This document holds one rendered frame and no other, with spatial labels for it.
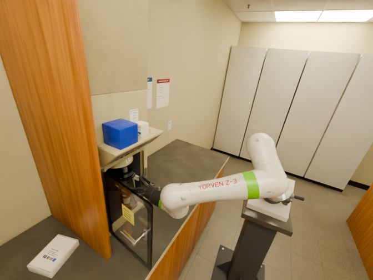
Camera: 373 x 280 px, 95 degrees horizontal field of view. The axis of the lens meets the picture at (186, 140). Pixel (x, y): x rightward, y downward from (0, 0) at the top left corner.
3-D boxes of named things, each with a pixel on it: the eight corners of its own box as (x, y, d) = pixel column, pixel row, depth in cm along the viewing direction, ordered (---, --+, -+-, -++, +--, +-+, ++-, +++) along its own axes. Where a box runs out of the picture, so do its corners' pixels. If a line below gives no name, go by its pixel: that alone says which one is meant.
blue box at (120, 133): (103, 143, 72) (101, 123, 69) (122, 136, 80) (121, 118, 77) (120, 150, 68) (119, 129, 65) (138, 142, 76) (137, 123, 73)
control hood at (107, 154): (97, 166, 74) (95, 145, 70) (147, 141, 100) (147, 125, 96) (116, 176, 69) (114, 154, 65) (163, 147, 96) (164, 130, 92)
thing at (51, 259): (28, 271, 77) (26, 265, 75) (59, 238, 91) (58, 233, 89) (51, 279, 75) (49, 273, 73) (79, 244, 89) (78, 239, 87)
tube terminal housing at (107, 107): (79, 217, 104) (49, 85, 71) (121, 187, 130) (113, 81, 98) (107, 238, 94) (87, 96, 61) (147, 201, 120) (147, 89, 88)
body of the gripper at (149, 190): (160, 184, 92) (146, 178, 96) (149, 193, 85) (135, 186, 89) (159, 195, 95) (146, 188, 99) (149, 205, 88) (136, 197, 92)
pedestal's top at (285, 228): (286, 204, 137) (288, 200, 136) (291, 236, 110) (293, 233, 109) (245, 190, 148) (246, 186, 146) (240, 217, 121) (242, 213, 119)
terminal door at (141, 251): (111, 231, 92) (103, 170, 75) (151, 271, 77) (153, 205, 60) (110, 233, 91) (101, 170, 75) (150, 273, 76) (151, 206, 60)
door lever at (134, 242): (130, 226, 74) (130, 221, 73) (145, 239, 70) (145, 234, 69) (119, 234, 70) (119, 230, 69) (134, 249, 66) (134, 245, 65)
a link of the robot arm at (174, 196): (245, 203, 74) (238, 180, 81) (249, 193, 65) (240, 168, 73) (163, 215, 76) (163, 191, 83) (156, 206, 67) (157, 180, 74)
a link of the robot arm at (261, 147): (277, 154, 118) (268, 124, 75) (286, 177, 111) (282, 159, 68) (257, 159, 123) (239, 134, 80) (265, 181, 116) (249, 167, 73)
